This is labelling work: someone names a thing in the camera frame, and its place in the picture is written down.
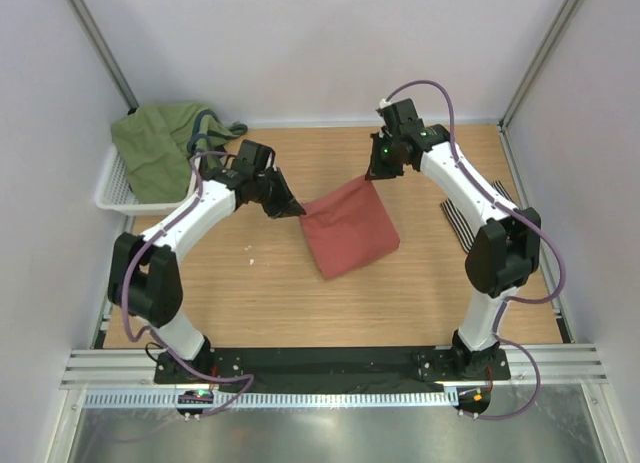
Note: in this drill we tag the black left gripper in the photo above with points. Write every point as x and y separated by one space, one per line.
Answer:
286 204

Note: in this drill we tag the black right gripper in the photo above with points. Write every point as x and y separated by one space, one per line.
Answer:
377 169

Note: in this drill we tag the salmon red tank top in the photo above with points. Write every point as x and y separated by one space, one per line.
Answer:
348 228

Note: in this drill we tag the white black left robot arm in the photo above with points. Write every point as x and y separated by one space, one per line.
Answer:
145 281

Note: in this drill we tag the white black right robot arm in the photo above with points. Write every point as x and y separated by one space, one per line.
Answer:
505 247

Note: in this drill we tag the green tank top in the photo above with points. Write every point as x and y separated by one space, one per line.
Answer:
156 143

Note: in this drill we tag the white plastic basket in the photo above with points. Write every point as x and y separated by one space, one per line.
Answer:
114 192

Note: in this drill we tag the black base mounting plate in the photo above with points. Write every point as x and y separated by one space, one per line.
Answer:
349 369

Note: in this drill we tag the slotted grey cable duct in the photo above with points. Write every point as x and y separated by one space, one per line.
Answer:
197 399

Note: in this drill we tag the aluminium frame rail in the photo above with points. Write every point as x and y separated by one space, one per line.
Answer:
128 368

